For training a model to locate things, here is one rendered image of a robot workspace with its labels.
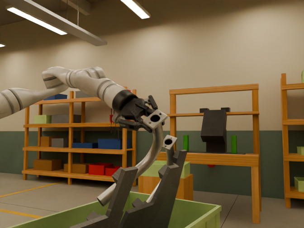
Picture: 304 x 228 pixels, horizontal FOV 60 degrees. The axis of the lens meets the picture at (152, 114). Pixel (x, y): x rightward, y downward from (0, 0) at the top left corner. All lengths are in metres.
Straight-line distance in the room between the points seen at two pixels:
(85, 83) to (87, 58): 6.37
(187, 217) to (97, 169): 5.12
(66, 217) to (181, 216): 0.42
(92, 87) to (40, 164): 6.48
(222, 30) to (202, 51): 0.59
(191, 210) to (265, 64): 4.76
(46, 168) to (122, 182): 6.59
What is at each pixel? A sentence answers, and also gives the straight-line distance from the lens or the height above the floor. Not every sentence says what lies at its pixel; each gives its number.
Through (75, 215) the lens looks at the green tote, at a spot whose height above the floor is 0.94.
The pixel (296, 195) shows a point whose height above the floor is 0.21.
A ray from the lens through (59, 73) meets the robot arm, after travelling 1.08.
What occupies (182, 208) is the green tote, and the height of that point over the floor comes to 0.93.
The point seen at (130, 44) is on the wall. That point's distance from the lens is 6.60.
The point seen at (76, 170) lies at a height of 0.33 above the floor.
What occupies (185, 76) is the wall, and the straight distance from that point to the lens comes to 5.84.
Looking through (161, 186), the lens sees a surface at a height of 1.07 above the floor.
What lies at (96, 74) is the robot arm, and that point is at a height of 1.41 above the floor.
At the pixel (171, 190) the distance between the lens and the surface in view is 0.92.
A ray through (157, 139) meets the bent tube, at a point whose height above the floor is 1.20.
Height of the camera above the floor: 1.22
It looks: 4 degrees up
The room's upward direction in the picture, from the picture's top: straight up
